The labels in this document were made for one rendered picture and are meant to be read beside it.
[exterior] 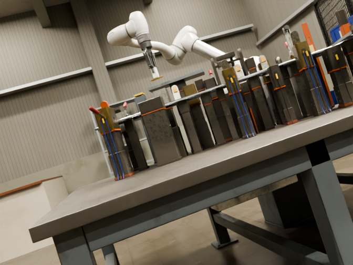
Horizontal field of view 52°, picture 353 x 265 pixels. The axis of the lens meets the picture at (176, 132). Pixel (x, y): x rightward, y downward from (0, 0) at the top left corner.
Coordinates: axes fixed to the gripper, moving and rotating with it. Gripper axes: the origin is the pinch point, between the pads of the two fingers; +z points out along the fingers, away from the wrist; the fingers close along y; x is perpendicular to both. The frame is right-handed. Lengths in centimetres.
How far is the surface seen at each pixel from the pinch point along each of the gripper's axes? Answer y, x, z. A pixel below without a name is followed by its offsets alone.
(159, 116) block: 53, 17, 32
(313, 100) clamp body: 37, 86, 48
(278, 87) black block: 36, 74, 37
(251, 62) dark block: 0, 60, 16
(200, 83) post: 8.1, 29.2, 18.1
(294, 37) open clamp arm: 30, 87, 17
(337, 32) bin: -36, 110, 14
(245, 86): 10, 54, 29
